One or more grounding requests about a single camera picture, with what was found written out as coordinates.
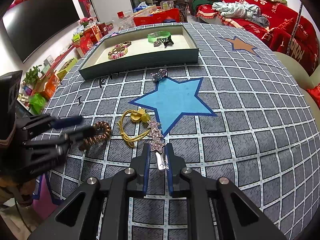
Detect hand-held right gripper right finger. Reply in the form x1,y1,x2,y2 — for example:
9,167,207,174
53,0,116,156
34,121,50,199
165,142,288,240

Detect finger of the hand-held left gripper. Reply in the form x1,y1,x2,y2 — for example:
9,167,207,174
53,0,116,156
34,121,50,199
22,115,83,137
23,126,97,156

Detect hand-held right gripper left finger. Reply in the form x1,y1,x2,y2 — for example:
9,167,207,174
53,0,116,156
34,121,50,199
27,142,152,240

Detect silver star hair clip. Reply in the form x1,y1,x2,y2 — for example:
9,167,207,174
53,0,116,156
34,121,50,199
147,120,167,172

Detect brown spiral hair tie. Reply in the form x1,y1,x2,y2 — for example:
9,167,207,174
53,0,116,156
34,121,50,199
78,121,112,151

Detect pastel beaded bracelet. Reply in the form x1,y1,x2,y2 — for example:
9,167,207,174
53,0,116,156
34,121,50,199
108,45,129,60

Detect green shallow tray box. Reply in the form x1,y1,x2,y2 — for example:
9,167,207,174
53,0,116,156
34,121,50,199
78,24,199,81

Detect brown braided bracelet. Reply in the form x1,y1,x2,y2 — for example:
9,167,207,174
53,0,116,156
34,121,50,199
114,40,132,53

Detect green translucent bangle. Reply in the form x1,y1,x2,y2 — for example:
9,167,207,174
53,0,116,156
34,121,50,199
147,30,172,43

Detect black hair claw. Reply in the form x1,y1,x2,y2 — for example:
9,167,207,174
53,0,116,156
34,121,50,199
161,36,175,48

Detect person's left hand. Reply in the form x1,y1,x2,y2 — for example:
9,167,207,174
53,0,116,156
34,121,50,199
0,177,36,207

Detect green plastic bag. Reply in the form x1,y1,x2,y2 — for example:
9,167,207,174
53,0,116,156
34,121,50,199
29,93,48,115

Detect orange gift bag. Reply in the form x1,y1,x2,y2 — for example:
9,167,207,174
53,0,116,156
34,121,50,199
37,71,61,101

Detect green wooden crate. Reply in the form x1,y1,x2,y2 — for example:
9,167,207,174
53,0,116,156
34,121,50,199
57,57,79,79

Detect green potted plant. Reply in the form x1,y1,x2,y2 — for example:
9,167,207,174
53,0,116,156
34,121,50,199
23,65,43,84

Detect stack of red gift boxes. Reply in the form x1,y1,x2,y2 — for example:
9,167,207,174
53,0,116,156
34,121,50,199
73,22,114,56

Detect pink flower bouquet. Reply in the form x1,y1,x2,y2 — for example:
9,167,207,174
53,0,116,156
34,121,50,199
80,17,98,27

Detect pale green armchair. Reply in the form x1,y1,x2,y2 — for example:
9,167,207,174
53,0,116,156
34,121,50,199
271,51,320,122

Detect red embroidered cushion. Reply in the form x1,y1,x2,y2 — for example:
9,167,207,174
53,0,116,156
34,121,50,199
307,83,320,101

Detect dark green cloth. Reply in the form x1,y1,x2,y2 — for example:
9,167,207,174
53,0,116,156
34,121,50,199
191,0,221,12

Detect light blue crumpled clothes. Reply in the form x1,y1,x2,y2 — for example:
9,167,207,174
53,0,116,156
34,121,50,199
212,1,272,27

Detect sofa with red cover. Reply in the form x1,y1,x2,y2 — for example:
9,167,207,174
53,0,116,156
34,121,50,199
195,0,320,77

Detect yellow flower hair tie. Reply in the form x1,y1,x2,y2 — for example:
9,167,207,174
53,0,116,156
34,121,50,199
117,108,151,148

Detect black wall television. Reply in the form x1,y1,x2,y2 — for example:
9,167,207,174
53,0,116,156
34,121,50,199
2,0,81,63

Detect silver pole with mount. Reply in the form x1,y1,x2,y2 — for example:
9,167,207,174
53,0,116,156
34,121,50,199
287,1,304,57

